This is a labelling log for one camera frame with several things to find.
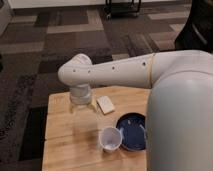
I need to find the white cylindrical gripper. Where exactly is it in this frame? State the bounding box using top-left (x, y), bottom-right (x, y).
top-left (70, 84), bottom-right (97, 113)

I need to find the beige sponge block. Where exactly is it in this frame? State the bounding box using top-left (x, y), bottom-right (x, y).
top-left (97, 96), bottom-right (115, 114)

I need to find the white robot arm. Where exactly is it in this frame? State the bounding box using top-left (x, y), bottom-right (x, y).
top-left (58, 50), bottom-right (213, 171)

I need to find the dark office chair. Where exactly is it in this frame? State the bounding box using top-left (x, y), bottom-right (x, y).
top-left (175, 0), bottom-right (213, 53)

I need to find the black wheeled cart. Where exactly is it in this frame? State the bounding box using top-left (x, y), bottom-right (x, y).
top-left (104, 0), bottom-right (142, 19)

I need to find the white ceramic cup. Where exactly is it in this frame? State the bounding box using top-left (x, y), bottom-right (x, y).
top-left (99, 127), bottom-right (122, 153)

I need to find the dark blue plate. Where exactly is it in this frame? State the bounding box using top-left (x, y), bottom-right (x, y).
top-left (116, 112), bottom-right (146, 151)

